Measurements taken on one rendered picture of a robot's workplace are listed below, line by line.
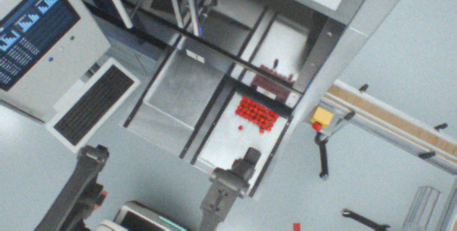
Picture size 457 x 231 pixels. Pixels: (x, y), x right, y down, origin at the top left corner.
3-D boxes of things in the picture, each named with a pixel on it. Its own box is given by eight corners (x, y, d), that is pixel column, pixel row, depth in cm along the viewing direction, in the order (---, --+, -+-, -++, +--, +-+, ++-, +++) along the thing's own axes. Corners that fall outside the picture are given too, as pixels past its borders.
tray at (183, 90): (182, 40, 196) (181, 37, 193) (230, 65, 193) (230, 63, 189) (144, 102, 188) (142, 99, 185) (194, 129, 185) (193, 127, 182)
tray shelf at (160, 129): (173, 37, 198) (172, 36, 197) (306, 105, 190) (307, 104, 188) (118, 124, 187) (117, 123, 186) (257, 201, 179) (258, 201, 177)
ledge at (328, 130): (316, 96, 191) (317, 95, 189) (342, 109, 189) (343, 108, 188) (303, 122, 188) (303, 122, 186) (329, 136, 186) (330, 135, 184)
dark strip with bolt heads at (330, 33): (285, 101, 176) (329, 15, 99) (294, 106, 175) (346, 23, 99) (283, 104, 176) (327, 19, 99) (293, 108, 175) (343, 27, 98)
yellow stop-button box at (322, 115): (316, 106, 180) (320, 102, 173) (331, 114, 179) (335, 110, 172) (308, 122, 178) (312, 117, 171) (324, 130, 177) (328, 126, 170)
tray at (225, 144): (235, 93, 189) (236, 91, 186) (286, 120, 186) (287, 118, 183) (197, 158, 182) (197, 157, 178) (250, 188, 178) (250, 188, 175)
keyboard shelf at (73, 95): (100, 47, 206) (99, 46, 203) (142, 82, 201) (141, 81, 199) (33, 117, 197) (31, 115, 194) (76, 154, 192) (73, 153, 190)
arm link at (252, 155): (231, 166, 153) (251, 177, 151) (246, 139, 156) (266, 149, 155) (230, 172, 164) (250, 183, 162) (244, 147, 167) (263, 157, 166)
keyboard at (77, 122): (113, 64, 201) (112, 62, 198) (135, 82, 198) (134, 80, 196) (53, 127, 193) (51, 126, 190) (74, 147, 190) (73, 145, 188)
